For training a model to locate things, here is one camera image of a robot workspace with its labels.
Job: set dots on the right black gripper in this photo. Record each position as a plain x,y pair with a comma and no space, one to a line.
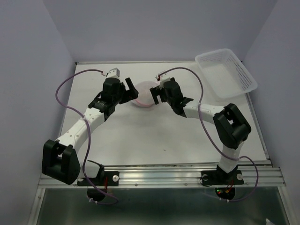
156,91

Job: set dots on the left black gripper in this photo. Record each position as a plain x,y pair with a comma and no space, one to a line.
131,93

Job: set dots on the white mesh laundry bag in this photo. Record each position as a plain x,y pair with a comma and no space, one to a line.
145,98

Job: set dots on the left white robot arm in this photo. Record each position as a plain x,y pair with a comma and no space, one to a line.
60,160

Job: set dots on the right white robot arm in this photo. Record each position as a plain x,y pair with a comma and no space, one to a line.
231,126

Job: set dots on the white plastic basket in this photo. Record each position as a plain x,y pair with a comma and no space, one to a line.
225,73

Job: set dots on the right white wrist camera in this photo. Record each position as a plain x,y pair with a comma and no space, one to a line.
162,78

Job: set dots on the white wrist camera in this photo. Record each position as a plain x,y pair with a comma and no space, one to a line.
162,78
113,73

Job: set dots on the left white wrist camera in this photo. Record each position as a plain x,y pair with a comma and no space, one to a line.
113,73

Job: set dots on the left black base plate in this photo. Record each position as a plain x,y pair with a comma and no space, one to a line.
107,179

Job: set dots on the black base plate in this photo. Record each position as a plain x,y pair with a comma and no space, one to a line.
107,179
218,178

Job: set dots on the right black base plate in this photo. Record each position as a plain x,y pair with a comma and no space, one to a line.
218,178

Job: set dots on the aluminium mounting rail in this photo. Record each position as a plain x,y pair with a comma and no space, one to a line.
176,176

